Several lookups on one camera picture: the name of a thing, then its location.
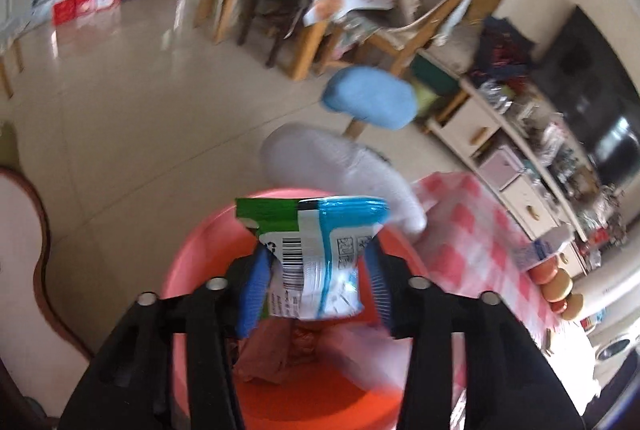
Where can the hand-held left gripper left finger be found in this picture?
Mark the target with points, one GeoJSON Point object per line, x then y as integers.
{"type": "Point", "coordinates": [252, 295]}

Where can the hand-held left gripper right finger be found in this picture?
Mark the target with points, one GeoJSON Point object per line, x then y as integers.
{"type": "Point", "coordinates": [379, 290]}

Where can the pink plastic bucket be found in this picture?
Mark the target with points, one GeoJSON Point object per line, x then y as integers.
{"type": "Point", "coordinates": [210, 250]}

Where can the green blue snack packet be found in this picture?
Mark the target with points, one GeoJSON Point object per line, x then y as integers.
{"type": "Point", "coordinates": [320, 255]}

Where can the crumpled pale wrapper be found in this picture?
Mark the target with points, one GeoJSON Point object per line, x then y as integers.
{"type": "Point", "coordinates": [272, 350]}

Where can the red apple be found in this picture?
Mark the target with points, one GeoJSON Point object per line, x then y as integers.
{"type": "Point", "coordinates": [544, 270]}

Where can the white plastic yogurt bottle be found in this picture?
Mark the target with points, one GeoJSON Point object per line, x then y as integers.
{"type": "Point", "coordinates": [542, 247]}

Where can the white low cabinet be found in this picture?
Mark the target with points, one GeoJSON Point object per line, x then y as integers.
{"type": "Point", "coordinates": [505, 169]}

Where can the large yellow pear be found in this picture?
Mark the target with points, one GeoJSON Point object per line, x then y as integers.
{"type": "Point", "coordinates": [557, 286]}

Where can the tangerine with green leaf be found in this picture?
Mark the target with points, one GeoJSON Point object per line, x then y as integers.
{"type": "Point", "coordinates": [559, 306]}

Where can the blue cushioned stool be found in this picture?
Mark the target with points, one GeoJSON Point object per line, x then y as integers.
{"type": "Point", "coordinates": [370, 97]}

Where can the small yellow pear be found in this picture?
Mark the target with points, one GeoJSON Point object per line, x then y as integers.
{"type": "Point", "coordinates": [574, 306]}

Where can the white sofa with brown trim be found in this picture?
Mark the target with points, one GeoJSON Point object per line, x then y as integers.
{"type": "Point", "coordinates": [20, 260]}

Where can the white washing machine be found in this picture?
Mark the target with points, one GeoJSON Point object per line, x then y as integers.
{"type": "Point", "coordinates": [615, 346]}

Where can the wooden chair with lace cover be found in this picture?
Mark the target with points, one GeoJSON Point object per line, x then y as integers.
{"type": "Point", "coordinates": [425, 29]}

